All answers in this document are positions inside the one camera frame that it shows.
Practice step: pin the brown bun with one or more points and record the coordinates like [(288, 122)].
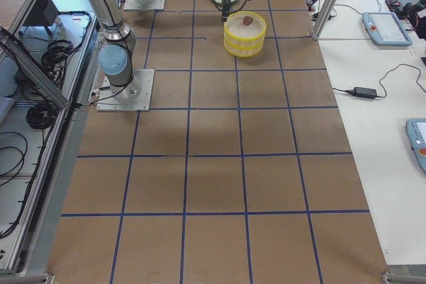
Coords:
[(247, 20)]

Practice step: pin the yellow steamer layer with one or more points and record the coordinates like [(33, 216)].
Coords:
[(242, 41), (242, 51)]

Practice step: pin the white steamer cloth liner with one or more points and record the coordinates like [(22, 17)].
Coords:
[(236, 27)]

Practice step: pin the blue teach pendant upper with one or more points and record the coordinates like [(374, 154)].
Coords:
[(385, 29)]

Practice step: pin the blue teach pendant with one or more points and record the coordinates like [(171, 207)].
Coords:
[(385, 29), (415, 129)]

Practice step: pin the blue teach pendant lower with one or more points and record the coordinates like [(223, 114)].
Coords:
[(415, 129)]

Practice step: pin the black power adapter with cable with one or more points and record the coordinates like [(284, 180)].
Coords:
[(371, 93)]

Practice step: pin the black box under frame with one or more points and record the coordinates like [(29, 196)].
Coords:
[(43, 14)]

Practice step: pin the aluminium diagonal frame bar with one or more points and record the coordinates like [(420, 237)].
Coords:
[(28, 65)]

